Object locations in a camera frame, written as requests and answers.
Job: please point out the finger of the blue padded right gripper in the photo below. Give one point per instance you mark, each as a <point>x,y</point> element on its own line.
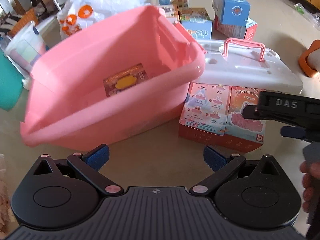
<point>295,133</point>

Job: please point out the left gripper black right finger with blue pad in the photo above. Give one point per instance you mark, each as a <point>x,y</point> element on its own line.
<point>224,166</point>

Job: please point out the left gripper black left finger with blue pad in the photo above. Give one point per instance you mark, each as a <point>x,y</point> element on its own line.
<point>86,167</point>

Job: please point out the orange white object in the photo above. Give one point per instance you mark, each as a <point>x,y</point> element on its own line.
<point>309,60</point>

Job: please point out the person's hand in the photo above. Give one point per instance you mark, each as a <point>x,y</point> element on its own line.
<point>309,174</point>

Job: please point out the orange pink toy box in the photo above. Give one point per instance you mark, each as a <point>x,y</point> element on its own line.
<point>212,115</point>

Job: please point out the red white toy box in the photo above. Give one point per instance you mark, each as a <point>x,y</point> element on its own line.
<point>246,33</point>

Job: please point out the pink plastic bin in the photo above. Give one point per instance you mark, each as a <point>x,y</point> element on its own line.
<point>67,104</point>

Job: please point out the red yellow card box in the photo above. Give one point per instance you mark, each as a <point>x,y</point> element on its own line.
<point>125,79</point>

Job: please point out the teal container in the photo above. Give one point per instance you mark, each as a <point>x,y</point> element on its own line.
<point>10,84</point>

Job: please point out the blue toy box top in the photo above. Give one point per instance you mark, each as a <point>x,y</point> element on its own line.
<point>232,12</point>

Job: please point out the blue green toy box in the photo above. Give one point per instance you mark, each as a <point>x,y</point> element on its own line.
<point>197,22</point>

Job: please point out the translucent white container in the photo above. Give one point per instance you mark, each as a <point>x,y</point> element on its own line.
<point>25,48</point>

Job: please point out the small colourful box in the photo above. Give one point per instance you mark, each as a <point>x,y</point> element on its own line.
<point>171,12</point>

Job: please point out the orange woven basket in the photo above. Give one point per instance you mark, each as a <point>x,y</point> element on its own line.
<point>29,16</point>

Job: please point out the white orange plastic bag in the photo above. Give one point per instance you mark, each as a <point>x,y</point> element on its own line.
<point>80,14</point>

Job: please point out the white lid pink handle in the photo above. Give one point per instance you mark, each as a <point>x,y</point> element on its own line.
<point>236,62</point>

